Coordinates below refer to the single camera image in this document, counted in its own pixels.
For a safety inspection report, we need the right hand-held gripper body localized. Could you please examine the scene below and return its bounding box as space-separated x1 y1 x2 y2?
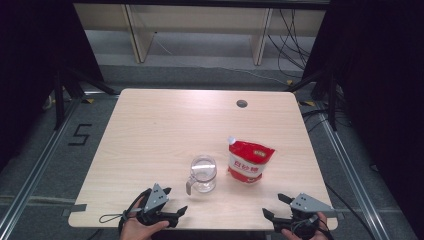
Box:
273 192 336 240

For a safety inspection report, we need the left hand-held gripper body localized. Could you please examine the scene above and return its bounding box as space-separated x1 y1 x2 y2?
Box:
135 182 178 229

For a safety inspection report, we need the clear jar with beige handle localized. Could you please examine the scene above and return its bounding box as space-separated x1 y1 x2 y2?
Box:
185 154 218 196

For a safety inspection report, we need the red and white sugar bag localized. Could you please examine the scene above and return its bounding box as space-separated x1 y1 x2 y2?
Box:
227 135 276 185

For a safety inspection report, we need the person's right hand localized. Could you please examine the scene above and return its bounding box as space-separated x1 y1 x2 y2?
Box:
281 212 331 240

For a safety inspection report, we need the person's left hand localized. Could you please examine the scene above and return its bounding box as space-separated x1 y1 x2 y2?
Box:
119 215 171 240

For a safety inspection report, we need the black metal stand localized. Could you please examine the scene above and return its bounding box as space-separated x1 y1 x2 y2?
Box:
285 70 338 132
52 66 118 132

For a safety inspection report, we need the black curtain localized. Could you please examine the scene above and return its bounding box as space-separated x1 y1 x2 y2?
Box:
301 0 424 234
0 0 105 173

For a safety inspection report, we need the white shelf unit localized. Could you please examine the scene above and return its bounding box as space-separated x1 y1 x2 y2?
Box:
73 3 327 66

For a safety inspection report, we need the black wrist strap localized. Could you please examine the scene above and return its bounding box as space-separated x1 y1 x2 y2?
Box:
117 187 153 234

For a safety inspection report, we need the thin grey lanyard loop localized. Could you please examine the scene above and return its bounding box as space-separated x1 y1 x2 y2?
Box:
98 208 143 224

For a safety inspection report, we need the black floor cable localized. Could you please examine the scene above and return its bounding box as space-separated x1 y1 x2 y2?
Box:
324 182 378 240

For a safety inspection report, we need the long metal floor rail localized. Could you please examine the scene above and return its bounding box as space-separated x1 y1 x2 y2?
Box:
0 98 83 234
314 108 389 240

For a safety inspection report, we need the short metal floor rail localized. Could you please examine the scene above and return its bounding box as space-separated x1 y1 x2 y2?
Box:
0 194 79 208

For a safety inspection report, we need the thin white cable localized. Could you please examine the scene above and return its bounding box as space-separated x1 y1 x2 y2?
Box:
153 32 292 86

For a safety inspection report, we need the bundle of black cables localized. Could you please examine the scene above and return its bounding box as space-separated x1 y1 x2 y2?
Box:
267 8 317 80

